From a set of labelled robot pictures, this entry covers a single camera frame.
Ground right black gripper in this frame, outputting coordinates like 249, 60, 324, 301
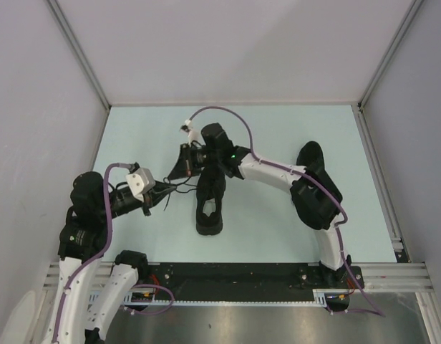
169, 143, 221, 181

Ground black shoelace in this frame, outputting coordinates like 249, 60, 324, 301
161, 175, 200, 213

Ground black sneaker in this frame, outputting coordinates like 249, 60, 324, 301
195, 165, 226, 236
296, 141, 325, 178

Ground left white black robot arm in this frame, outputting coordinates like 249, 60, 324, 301
43, 168, 177, 343

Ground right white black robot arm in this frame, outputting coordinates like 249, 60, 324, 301
168, 120, 350, 287

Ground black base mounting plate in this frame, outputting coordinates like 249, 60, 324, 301
137, 262, 364, 302

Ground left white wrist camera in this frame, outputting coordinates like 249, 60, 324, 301
125, 168, 156, 203

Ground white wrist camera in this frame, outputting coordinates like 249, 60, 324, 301
125, 168, 156, 203
180, 119, 200, 144

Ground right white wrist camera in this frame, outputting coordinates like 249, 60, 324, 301
180, 119, 200, 144

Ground white slotted cable duct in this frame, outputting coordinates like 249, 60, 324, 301
87, 289, 350, 307

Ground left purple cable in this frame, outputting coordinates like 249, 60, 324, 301
50, 161, 175, 343

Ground right aluminium side rail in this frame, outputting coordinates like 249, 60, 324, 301
352, 104, 410, 263

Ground left aluminium corner post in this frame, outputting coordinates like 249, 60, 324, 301
44, 0, 111, 113

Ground aluminium corner post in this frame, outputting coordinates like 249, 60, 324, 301
44, 0, 111, 113
357, 0, 426, 110

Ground aluminium frame rail front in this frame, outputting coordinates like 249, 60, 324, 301
42, 262, 434, 292

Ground right aluminium corner post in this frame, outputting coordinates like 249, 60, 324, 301
357, 0, 426, 110

